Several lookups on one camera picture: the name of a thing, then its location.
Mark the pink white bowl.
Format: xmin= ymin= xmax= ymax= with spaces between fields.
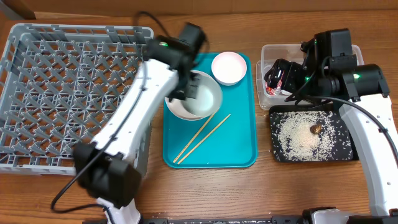
xmin=211 ymin=52 xmax=247 ymax=86

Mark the grey bowl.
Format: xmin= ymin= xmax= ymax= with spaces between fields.
xmin=182 ymin=70 xmax=223 ymax=119

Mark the red snack wrapper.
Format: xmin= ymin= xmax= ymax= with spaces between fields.
xmin=264 ymin=68 xmax=284 ymax=95

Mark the wooden chopstick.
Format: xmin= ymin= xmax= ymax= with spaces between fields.
xmin=176 ymin=114 xmax=231 ymax=165
xmin=173 ymin=113 xmax=216 ymax=163

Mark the white pink round plate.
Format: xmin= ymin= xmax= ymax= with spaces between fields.
xmin=165 ymin=98 xmax=218 ymax=121

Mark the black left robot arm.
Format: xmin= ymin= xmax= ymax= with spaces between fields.
xmin=73 ymin=23 xmax=206 ymax=223

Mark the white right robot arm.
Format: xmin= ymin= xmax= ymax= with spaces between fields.
xmin=260 ymin=29 xmax=397 ymax=223

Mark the clear plastic bin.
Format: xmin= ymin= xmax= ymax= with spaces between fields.
xmin=256 ymin=44 xmax=364 ymax=111

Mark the dark food scrap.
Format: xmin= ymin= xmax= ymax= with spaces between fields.
xmin=310 ymin=124 xmax=322 ymax=135

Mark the black rectangular tray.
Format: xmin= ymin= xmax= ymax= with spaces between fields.
xmin=268 ymin=104 xmax=359 ymax=164

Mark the spilled rice pile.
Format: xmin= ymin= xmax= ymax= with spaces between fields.
xmin=271 ymin=111 xmax=354 ymax=162

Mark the teal plastic tray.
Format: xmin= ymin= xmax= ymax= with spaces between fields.
xmin=163 ymin=54 xmax=258 ymax=169

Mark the grey plastic dish rack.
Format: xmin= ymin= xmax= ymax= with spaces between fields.
xmin=1 ymin=23 xmax=154 ymax=175

